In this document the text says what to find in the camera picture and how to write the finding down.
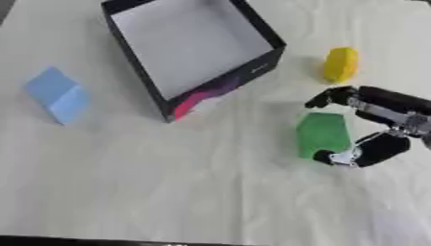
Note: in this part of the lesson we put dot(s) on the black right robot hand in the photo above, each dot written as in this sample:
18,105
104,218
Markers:
387,102

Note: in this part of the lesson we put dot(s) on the black box with white inside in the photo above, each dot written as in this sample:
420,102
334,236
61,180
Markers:
191,48

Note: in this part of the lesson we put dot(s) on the yellow block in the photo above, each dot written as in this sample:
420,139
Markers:
340,64

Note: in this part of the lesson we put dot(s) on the green block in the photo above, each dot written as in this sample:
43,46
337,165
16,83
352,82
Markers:
322,134

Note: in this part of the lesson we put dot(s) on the light blue block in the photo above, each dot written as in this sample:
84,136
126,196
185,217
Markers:
57,94

